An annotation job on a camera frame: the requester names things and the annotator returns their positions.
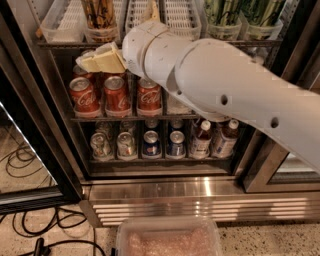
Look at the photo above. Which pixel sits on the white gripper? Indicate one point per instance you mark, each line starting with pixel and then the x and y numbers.
pixel 134 50

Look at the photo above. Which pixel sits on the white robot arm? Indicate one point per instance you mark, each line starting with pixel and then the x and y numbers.
pixel 212 76

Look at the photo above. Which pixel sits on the front right Coca-Cola can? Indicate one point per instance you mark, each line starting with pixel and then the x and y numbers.
pixel 148 95

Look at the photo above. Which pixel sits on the second row left Coca-Cola can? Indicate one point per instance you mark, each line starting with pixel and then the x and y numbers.
pixel 79 72

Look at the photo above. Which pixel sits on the front middle Coca-Cola can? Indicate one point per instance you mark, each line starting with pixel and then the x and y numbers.
pixel 117 94

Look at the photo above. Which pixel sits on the front left Coca-Cola can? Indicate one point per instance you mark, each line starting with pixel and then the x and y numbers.
pixel 83 94

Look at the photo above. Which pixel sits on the green can left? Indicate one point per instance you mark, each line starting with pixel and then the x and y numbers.
pixel 222 12

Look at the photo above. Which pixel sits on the silver can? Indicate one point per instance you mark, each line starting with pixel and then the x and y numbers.
pixel 100 146
pixel 125 145

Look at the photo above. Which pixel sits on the front left Pepsi can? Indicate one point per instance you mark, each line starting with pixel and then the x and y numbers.
pixel 151 146

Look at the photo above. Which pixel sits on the pepsi can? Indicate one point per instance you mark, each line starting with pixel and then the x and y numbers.
pixel 176 147
pixel 151 146

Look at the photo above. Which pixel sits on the front left silver can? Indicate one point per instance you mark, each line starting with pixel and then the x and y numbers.
pixel 100 146

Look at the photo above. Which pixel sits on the front right Pepsi can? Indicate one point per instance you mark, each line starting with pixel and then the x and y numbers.
pixel 176 147

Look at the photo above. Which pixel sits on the open glass fridge door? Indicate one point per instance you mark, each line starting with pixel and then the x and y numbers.
pixel 35 172

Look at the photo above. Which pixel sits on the steel fridge base grille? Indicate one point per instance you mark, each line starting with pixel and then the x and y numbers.
pixel 110 202

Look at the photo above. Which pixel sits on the white plastic lane tray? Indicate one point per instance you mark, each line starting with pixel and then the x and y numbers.
pixel 134 12

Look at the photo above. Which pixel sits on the left tea bottle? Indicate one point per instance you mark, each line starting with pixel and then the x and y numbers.
pixel 201 140

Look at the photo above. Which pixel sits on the tea bottle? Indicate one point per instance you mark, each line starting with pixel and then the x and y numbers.
pixel 226 140
pixel 201 140

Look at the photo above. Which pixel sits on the right tea bottle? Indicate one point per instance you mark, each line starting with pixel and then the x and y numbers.
pixel 226 140

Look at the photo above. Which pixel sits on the clear plastic bin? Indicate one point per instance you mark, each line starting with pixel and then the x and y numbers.
pixel 168 236

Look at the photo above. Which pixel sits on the top wire shelf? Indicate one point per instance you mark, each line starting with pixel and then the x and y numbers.
pixel 66 44

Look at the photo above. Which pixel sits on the wire shelf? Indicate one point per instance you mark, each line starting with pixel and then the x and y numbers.
pixel 136 118
pixel 66 44

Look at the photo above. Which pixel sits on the middle wire shelf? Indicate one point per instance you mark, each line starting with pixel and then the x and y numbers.
pixel 136 118

